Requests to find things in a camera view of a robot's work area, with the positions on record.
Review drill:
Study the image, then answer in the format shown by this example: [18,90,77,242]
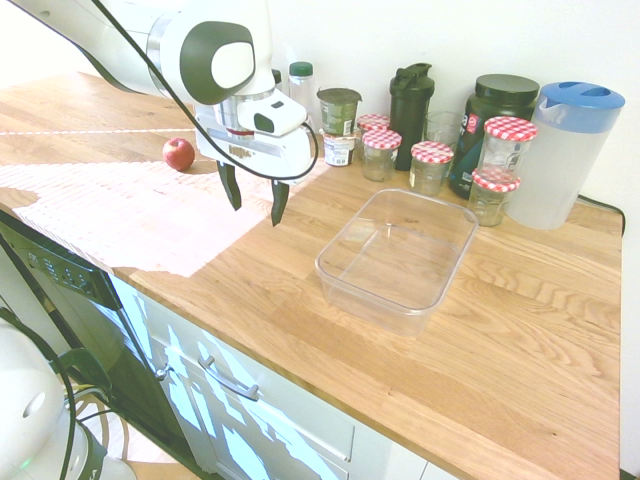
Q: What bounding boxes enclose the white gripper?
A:
[194,102,316,228]

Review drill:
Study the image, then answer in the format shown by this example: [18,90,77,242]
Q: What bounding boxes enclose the red apple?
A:
[161,137,197,173]

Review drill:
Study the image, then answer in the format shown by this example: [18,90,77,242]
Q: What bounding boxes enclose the clear plastic container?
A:
[314,187,481,339]

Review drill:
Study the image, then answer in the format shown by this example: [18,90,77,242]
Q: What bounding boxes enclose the white yogurt cup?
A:
[321,131,358,168]

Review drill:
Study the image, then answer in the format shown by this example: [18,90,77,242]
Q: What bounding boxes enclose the clear bottle green cap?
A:
[288,61,316,115]

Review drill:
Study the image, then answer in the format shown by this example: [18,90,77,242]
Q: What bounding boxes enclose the green upturned yogurt cup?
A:
[316,87,363,137]

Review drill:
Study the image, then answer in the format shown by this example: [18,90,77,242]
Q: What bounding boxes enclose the glass jar red checked lid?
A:
[356,113,392,162]
[408,140,455,197]
[361,129,403,183]
[468,169,522,228]
[477,115,540,185]

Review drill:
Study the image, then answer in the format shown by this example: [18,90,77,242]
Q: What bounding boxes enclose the black shaker bottle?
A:
[389,62,436,172]

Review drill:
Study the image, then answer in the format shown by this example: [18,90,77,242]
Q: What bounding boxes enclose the clear drinking glass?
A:
[424,110,465,152]

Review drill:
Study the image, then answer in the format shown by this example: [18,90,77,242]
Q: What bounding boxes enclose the black dishwasher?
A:
[0,209,202,476]

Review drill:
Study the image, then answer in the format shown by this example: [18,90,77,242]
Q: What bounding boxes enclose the white drawer front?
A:
[133,293,357,464]

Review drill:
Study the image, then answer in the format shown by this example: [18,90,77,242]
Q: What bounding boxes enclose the black protein powder tub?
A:
[448,73,542,202]

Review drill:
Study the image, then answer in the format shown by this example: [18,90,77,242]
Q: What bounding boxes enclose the white pitcher light blue lid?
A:
[505,81,627,232]

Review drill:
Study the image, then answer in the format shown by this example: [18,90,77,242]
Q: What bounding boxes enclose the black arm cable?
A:
[92,0,322,182]

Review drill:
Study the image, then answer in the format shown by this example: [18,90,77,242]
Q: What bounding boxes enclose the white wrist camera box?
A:
[236,94,309,138]

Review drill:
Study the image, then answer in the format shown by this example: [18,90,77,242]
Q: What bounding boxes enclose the silver drawer handle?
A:
[196,354,263,403]

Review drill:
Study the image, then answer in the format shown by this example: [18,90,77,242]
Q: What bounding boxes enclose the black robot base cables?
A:
[0,299,117,480]

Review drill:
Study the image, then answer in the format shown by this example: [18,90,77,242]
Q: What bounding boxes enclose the black wall cable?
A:
[576,193,627,237]

